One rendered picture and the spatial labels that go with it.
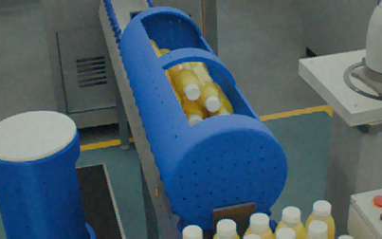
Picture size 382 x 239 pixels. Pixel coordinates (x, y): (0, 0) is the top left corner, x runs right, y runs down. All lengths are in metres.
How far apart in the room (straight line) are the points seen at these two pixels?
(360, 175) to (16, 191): 1.08
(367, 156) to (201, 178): 0.75
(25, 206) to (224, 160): 0.66
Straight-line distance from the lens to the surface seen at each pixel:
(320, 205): 1.30
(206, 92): 1.66
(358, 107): 1.81
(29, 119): 1.84
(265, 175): 1.38
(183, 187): 1.34
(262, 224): 1.24
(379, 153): 1.93
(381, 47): 1.86
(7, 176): 1.70
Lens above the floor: 1.88
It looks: 29 degrees down
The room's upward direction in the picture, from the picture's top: 2 degrees counter-clockwise
